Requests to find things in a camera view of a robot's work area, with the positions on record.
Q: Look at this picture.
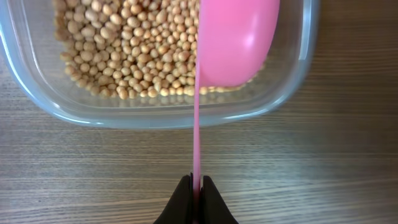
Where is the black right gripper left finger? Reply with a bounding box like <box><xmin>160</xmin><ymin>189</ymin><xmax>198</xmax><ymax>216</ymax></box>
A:
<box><xmin>154</xmin><ymin>175</ymin><xmax>193</xmax><ymax>224</ymax></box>

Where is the soybeans pile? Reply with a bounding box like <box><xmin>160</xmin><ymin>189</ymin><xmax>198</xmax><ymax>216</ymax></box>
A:
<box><xmin>52</xmin><ymin>0</ymin><xmax>265</xmax><ymax>100</ymax></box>

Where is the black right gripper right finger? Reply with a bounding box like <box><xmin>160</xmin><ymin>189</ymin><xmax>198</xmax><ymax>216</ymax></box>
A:
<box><xmin>199</xmin><ymin>175</ymin><xmax>238</xmax><ymax>224</ymax></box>

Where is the pink measuring scoop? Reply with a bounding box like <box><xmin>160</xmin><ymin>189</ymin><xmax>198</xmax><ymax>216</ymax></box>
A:
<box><xmin>192</xmin><ymin>0</ymin><xmax>280</xmax><ymax>199</ymax></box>

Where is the clear plastic container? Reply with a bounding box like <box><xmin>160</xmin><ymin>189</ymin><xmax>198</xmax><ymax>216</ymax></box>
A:
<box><xmin>1</xmin><ymin>0</ymin><xmax>320</xmax><ymax>129</ymax></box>

